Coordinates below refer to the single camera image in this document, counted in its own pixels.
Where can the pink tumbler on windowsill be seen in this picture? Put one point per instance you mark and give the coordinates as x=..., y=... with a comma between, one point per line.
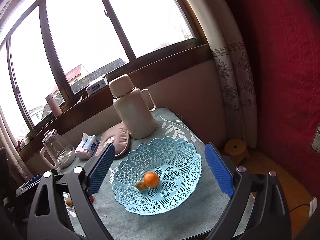
x=52, y=103

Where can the yellow wooden stool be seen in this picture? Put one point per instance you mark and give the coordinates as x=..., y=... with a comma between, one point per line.
x=236, y=150

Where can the beige patterned curtain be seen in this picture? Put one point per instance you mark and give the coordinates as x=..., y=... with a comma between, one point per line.
x=233, y=67

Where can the small green-brown fruit in basket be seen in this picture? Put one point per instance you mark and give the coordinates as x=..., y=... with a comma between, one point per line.
x=141, y=186

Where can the light blue plastic fruit basket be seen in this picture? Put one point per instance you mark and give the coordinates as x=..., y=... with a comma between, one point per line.
x=178, y=166

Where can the orange tangerine in basket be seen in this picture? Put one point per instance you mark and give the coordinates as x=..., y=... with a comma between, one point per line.
x=151, y=179

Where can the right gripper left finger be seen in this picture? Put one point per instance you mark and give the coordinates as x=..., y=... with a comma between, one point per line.
x=48, y=217

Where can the pink hot water bag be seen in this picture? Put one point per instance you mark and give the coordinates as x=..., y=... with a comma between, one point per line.
x=118, y=136

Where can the glass electric kettle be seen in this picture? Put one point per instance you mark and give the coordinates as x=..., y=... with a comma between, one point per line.
x=56, y=151

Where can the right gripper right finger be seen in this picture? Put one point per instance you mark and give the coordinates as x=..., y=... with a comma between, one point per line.
x=269, y=218

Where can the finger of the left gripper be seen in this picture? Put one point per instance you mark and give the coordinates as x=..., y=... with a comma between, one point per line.
x=28, y=185

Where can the small green-brown fruit on table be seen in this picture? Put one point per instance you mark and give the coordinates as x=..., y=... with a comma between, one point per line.
x=69, y=202

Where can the tissue pack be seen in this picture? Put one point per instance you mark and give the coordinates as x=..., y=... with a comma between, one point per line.
x=87, y=147

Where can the red quilted blanket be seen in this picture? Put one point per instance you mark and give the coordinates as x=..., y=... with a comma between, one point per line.
x=284, y=38

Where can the white blue box on windowsill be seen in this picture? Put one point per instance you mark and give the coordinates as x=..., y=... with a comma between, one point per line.
x=96, y=85

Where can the beige thermos flask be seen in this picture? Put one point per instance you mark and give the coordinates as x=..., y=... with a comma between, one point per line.
x=130, y=105

